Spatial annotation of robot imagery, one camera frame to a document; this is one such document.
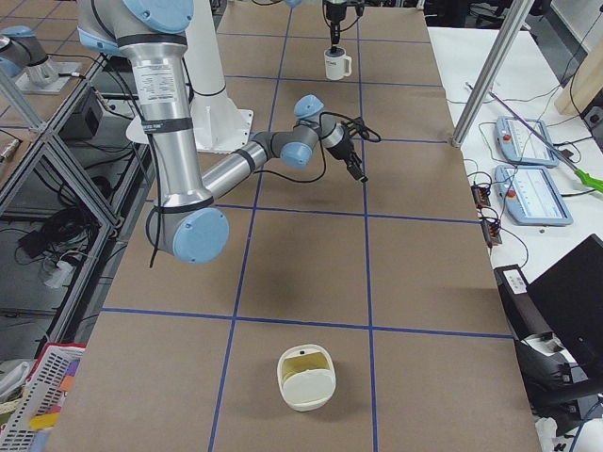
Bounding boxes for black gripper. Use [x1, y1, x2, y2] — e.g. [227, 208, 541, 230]
[326, 0, 346, 55]
[327, 130, 368, 184]

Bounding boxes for white plastic cup with handle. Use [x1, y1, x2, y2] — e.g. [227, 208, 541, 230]
[324, 47, 352, 81]

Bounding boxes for silver reacher grabber green handle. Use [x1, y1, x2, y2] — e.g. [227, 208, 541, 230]
[488, 90, 603, 193]

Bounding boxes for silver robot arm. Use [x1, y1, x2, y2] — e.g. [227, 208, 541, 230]
[1, 1, 214, 99]
[77, 1, 368, 264]

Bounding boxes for far blue teach pendant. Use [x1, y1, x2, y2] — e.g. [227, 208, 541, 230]
[495, 116, 559, 168]

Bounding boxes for blue teach pendant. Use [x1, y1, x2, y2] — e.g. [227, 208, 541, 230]
[494, 165, 573, 227]
[495, 116, 559, 168]

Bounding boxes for near blue teach pendant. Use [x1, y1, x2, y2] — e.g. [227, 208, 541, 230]
[494, 165, 573, 227]

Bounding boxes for black laptop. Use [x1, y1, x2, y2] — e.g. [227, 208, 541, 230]
[528, 234, 602, 378]

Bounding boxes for white plastic basket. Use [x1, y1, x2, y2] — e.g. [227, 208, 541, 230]
[1, 343, 86, 451]

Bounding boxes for white camera pole with base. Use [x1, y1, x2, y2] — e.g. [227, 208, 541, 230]
[184, 0, 253, 153]

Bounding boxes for aluminium frame post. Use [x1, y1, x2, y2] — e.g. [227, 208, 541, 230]
[450, 0, 533, 148]

